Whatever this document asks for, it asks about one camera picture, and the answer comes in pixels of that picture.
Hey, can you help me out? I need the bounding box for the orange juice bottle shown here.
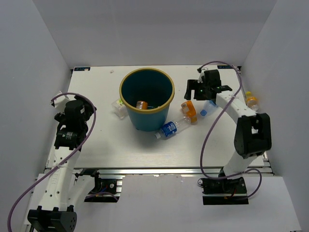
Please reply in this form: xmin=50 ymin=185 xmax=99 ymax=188
xmin=136 ymin=101 xmax=148 ymax=110
xmin=181 ymin=101 xmax=197 ymax=123

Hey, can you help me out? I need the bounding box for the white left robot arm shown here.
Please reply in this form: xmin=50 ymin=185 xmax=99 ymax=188
xmin=27 ymin=93 xmax=102 ymax=232

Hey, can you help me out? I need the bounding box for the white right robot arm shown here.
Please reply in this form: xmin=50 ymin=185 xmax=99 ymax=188
xmin=184 ymin=69 xmax=272 ymax=193

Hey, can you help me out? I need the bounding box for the teal bin with yellow rim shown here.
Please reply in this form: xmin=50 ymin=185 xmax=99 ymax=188
xmin=119 ymin=68 xmax=175 ymax=132

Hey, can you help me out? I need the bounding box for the blue sticker right corner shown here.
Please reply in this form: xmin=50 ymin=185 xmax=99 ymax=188
xmin=217 ymin=65 xmax=234 ymax=69

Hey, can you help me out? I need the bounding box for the blue sticker corner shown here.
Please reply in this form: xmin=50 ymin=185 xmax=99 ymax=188
xmin=217 ymin=65 xmax=234 ymax=69
xmin=74 ymin=67 xmax=90 ymax=72

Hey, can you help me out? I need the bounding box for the large blue label water bottle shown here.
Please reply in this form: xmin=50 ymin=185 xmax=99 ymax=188
xmin=200 ymin=100 xmax=218 ymax=117

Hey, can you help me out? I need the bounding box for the blue sticker left corner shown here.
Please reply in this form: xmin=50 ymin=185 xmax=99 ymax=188
xmin=74 ymin=67 xmax=90 ymax=72

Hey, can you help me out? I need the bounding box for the small clear blue label bottle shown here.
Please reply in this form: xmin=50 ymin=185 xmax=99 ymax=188
xmin=155 ymin=116 xmax=191 ymax=139

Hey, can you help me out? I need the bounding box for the clear apple juice bottle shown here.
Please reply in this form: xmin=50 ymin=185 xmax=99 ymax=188
xmin=112 ymin=99 xmax=128 ymax=119

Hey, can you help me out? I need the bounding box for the yellow cap bottle off table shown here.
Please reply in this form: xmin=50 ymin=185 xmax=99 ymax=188
xmin=245 ymin=91 xmax=259 ymax=111

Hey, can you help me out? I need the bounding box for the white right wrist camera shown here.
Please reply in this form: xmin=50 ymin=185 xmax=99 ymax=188
xmin=197 ymin=72 xmax=205 ymax=84

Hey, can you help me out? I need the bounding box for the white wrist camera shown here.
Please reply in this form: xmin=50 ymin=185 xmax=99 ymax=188
xmin=50 ymin=95 xmax=70 ymax=113
xmin=197 ymin=72 xmax=205 ymax=84

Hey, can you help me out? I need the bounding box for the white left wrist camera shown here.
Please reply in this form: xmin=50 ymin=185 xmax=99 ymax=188
xmin=50 ymin=95 xmax=70 ymax=113

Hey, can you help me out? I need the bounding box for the aluminium front rail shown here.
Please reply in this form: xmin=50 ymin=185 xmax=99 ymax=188
xmin=43 ymin=166 xmax=275 ymax=176

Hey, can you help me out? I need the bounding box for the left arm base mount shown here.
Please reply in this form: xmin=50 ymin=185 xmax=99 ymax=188
xmin=75 ymin=169 xmax=119 ymax=203

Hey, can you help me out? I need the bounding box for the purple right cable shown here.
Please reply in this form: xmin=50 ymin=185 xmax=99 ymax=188
xmin=197 ymin=60 xmax=263 ymax=200

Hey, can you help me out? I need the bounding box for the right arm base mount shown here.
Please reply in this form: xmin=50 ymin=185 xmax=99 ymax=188
xmin=197 ymin=177 xmax=249 ymax=205

